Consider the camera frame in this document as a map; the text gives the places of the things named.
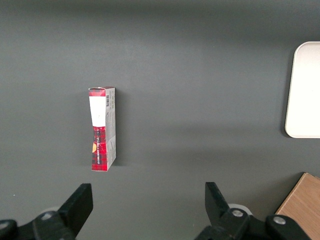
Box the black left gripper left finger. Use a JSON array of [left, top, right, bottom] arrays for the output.
[[32, 183, 94, 240]]

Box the red plaid carton box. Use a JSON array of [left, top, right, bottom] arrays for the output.
[[88, 86, 118, 173]]

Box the cream rectangular tray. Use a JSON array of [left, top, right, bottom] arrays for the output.
[[284, 41, 320, 139]]

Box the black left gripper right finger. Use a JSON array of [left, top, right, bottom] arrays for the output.
[[194, 181, 268, 240]]

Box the wooden drawer cabinet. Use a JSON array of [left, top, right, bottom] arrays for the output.
[[274, 172, 320, 240]]

